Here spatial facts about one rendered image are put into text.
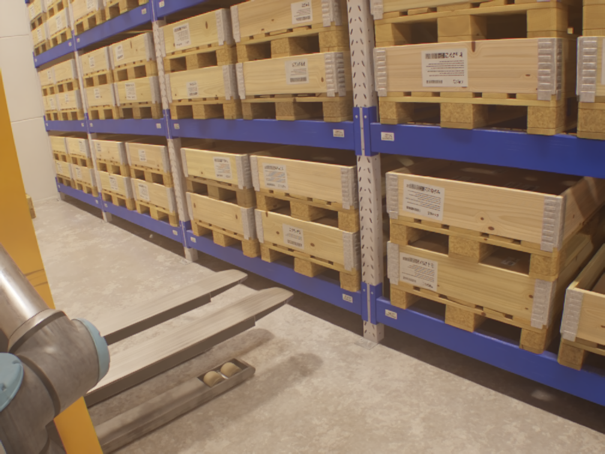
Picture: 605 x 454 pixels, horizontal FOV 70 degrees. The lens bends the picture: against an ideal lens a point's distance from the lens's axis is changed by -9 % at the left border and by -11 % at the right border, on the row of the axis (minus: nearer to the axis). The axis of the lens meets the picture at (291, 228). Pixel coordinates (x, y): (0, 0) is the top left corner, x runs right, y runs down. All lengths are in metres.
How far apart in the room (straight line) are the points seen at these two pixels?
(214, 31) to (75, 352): 2.41
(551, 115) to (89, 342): 1.60
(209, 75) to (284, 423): 2.13
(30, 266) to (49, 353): 0.69
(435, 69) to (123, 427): 1.99
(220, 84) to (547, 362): 2.37
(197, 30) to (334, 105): 1.25
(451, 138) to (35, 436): 1.74
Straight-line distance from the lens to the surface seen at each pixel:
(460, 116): 1.99
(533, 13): 1.86
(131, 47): 4.23
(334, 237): 2.56
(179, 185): 3.85
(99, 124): 5.21
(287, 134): 2.67
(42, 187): 7.73
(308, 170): 2.59
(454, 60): 1.99
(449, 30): 2.01
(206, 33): 3.19
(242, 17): 2.90
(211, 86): 3.18
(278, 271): 3.05
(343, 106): 2.39
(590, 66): 1.79
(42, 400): 1.01
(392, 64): 2.15
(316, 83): 2.45
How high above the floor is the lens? 1.45
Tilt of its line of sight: 19 degrees down
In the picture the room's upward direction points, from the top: 5 degrees counter-clockwise
